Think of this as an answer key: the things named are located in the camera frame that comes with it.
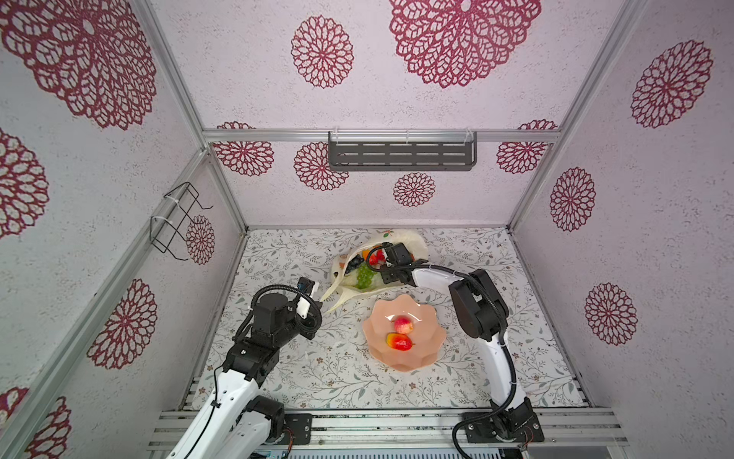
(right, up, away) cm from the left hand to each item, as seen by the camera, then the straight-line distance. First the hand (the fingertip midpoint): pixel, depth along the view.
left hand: (319, 306), depth 77 cm
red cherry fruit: (+17, +13, +31) cm, 38 cm away
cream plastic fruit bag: (+7, +8, +29) cm, 31 cm away
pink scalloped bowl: (+32, -11, +12) cm, 36 cm away
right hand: (+20, +10, +29) cm, 37 cm away
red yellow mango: (+23, -12, +8) cm, 27 cm away
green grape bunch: (+12, +6, +26) cm, 29 cm away
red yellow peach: (+24, -7, +10) cm, 27 cm away
